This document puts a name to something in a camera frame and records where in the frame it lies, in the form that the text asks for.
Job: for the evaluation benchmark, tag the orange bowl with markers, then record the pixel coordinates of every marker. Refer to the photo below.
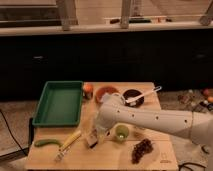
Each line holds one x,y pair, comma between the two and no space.
105,90

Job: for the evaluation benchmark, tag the green chili pepper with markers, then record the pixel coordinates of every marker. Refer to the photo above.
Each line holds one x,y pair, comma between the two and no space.
43,142

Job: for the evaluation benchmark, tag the brown block eraser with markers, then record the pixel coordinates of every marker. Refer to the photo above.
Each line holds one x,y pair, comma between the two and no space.
92,141

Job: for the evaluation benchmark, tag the wooden railing frame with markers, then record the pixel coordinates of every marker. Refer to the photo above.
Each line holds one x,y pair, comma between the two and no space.
39,17

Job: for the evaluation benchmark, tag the green plastic tray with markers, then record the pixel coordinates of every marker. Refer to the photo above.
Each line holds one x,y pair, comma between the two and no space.
59,105

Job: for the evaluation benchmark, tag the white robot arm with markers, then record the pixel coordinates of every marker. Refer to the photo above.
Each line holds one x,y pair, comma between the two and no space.
197,127

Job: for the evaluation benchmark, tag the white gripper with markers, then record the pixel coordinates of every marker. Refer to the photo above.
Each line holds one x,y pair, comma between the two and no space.
101,126

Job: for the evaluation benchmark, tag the dark raisin cluster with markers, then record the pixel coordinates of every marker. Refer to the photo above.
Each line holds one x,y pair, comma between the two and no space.
140,149

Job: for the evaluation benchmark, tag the orange topped small jar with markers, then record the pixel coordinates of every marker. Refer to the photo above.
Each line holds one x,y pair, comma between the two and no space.
88,90

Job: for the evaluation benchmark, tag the small green cup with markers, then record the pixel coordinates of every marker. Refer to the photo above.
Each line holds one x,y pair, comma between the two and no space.
121,133

